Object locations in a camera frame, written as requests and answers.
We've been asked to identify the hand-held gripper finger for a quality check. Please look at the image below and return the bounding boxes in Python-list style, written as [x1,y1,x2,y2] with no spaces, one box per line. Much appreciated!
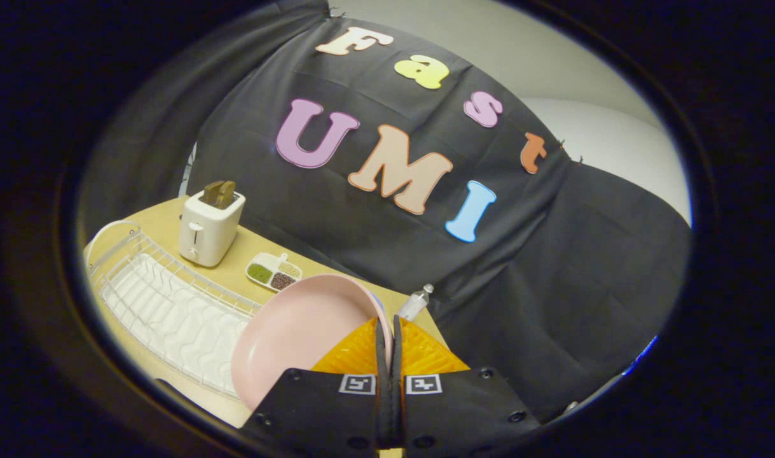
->
[240,317,392,454]
[390,315,542,454]

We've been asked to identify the pink plate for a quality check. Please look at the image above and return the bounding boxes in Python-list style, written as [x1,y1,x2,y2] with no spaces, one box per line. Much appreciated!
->
[230,274,394,412]

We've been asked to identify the white wire dish rack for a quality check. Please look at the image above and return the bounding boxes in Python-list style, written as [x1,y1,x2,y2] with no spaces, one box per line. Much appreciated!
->
[85,220,264,399]

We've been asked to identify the white divided snack dish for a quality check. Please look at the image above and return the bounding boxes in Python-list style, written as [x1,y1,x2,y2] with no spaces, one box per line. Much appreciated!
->
[245,252,303,293]

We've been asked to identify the clear plastic bottle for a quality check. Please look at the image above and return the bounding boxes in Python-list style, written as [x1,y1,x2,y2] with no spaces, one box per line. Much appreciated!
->
[397,284,435,321]

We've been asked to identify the black backdrop cloth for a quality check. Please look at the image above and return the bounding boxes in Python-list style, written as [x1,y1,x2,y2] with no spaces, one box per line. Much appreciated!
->
[77,0,692,426]

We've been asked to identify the white toaster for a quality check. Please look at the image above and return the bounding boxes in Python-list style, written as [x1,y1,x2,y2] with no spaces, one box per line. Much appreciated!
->
[178,189,247,268]

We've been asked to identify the brown toast slices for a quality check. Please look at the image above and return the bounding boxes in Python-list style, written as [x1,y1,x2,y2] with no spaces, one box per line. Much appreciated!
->
[202,180,237,209]

